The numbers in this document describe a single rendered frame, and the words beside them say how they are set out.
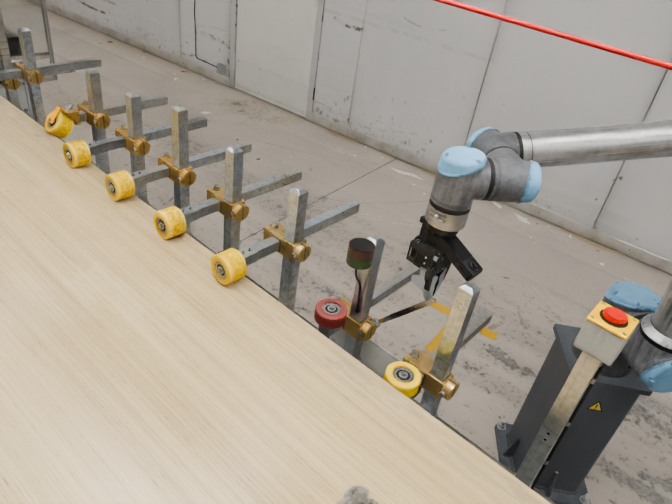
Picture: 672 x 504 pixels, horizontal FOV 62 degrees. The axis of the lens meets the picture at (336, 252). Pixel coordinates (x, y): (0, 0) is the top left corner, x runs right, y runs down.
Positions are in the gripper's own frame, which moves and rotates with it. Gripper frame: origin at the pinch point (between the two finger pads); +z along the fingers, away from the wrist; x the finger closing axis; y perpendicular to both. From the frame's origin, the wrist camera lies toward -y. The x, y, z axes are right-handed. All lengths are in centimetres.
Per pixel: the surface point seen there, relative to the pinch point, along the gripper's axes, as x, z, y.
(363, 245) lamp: 12.7, -12.8, 13.4
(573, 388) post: 9.6, -7.2, -37.2
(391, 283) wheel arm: -10.9, 12.3, 17.3
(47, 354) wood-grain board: 71, 8, 46
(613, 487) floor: -80, 98, -59
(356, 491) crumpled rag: 48, 7, -18
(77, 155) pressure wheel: 28, 3, 114
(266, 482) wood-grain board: 57, 8, -6
